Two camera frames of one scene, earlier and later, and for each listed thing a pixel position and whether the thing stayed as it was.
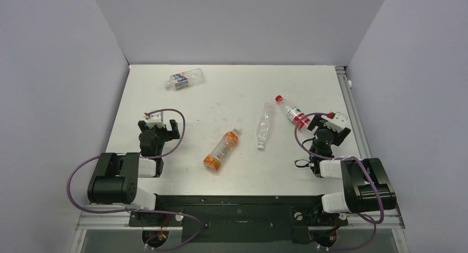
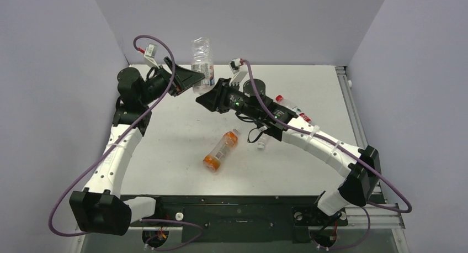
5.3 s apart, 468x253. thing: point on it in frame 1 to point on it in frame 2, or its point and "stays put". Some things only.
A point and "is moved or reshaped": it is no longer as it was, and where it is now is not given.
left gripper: x=170 y=135 to x=183 y=78
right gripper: x=329 y=128 to x=222 y=96
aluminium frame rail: x=391 y=220 stays put
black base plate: x=238 y=219 stays put
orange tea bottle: x=213 y=162 stays put
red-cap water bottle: x=294 y=113 stays put
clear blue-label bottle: x=185 y=79 is moved or reshaped
